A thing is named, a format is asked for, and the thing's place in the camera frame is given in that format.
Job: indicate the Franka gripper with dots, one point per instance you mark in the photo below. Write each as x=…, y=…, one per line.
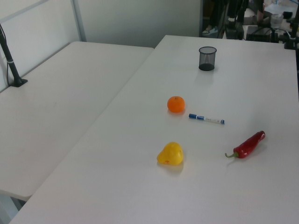
x=237, y=4

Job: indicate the blue white marker pen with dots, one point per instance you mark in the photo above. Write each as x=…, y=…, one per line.
x=206, y=119

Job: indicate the black mesh pen cup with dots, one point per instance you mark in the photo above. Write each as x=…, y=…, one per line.
x=210, y=67

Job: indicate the black equipment box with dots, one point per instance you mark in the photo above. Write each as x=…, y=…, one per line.
x=261, y=33

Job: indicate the white teal sneaker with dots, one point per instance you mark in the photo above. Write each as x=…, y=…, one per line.
x=210, y=30

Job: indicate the clear plastic container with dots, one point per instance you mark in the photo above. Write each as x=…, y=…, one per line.
x=277, y=19

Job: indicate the black clamp stand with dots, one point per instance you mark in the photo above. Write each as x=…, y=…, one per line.
x=292, y=39

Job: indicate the orange mandarin fruit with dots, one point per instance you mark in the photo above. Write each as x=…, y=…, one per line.
x=175, y=104

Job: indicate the red chili pepper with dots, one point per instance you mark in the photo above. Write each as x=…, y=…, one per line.
x=247, y=145

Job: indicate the yellow pear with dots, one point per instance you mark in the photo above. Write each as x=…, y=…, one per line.
x=170, y=154

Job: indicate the black pole with base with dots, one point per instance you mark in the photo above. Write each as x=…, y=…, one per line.
x=11, y=65

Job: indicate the grey partition frame post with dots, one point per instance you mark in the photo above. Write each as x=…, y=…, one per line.
x=79, y=21

